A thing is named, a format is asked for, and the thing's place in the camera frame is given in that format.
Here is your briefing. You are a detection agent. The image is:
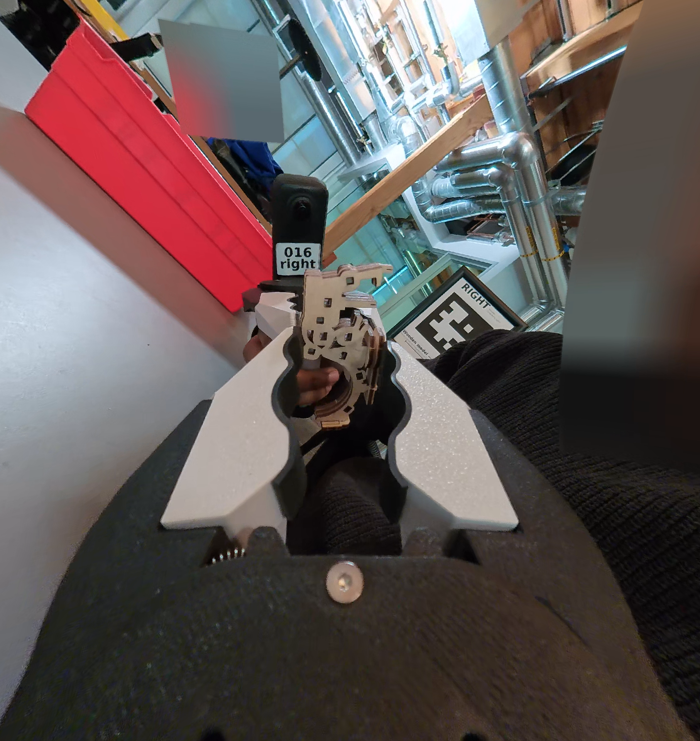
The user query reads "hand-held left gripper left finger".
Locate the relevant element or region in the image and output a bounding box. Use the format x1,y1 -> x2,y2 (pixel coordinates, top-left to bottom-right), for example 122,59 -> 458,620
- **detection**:
161,335 -> 308,539

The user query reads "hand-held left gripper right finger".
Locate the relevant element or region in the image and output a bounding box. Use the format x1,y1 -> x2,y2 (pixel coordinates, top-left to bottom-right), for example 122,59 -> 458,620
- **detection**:
386,340 -> 520,533

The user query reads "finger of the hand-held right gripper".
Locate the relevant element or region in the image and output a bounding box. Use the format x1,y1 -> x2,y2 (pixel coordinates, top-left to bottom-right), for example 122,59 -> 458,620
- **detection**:
254,289 -> 300,338

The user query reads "laser-cut wooden model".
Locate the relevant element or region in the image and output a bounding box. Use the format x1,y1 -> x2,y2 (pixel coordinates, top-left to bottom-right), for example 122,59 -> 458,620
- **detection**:
295,262 -> 394,430

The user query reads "person's right forearm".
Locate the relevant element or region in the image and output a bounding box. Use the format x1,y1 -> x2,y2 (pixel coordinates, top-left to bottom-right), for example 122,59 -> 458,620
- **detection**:
303,454 -> 404,558

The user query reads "grey desk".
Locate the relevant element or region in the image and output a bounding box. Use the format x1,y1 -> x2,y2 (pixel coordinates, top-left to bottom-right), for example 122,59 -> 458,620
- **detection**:
0,0 -> 276,741

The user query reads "person's right hand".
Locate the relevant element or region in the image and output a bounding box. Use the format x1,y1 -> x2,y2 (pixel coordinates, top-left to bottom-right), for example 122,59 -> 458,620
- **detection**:
243,335 -> 340,407

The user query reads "wooden beam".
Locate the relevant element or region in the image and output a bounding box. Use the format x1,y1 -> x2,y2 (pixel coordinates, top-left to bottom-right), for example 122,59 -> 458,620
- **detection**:
321,97 -> 497,261

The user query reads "framed black-white marker sign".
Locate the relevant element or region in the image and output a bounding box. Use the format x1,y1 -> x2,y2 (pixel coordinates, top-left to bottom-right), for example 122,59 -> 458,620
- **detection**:
386,267 -> 527,362

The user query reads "red plastic crate stack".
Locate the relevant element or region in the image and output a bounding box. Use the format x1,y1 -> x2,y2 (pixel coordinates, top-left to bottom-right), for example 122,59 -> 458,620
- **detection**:
25,14 -> 276,316

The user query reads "silver ventilation duct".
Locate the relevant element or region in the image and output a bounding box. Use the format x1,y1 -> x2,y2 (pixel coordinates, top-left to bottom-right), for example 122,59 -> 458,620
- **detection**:
292,0 -> 386,169
422,132 -> 566,325

